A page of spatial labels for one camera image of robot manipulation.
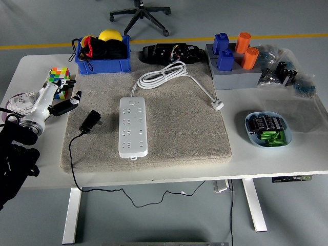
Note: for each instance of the colourful puzzle cube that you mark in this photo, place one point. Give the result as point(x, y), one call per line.
point(61, 73)

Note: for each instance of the blue plastic bin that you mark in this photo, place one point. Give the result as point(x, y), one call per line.
point(102, 66)

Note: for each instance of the black table control panel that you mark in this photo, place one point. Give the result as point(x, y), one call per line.
point(292, 179)

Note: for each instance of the empty clear plastic bag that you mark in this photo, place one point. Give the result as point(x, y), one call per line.
point(294, 115)

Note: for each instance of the clear bag of small dark parts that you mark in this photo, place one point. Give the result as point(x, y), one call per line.
point(269, 78)

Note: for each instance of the yellow ball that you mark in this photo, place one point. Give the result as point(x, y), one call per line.
point(110, 34)

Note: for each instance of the grey block base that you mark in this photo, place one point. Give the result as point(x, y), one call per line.
point(230, 79)

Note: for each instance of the white table leg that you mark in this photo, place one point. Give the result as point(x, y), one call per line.
point(255, 205)
point(71, 215)

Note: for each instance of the pile of black capacitors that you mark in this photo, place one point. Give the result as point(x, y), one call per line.
point(264, 123)

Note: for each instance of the blue block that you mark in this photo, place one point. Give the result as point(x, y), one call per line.
point(220, 43)
point(225, 61)

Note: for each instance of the grey-brown mat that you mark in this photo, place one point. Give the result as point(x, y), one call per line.
point(179, 128)

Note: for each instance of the clear bag of black capacitors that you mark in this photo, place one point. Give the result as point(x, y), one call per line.
point(287, 73)

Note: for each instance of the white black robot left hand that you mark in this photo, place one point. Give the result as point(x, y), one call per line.
point(43, 102)

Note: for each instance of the light blue dish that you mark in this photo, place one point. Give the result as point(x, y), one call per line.
point(253, 141)

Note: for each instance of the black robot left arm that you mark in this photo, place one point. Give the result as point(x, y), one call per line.
point(12, 166)

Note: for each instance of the white plastic socket module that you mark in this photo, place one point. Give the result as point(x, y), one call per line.
point(21, 102)

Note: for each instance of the pile of green batteries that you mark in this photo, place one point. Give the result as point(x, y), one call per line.
point(273, 139)

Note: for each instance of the orange cylinder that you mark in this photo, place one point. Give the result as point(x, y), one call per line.
point(242, 42)
point(250, 59)

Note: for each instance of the silver box under table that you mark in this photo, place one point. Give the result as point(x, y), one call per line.
point(221, 186)

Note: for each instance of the black office chair base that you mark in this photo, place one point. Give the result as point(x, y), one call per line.
point(139, 14)

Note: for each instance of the clear bag of blue components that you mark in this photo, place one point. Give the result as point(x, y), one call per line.
point(267, 55)
point(305, 87)

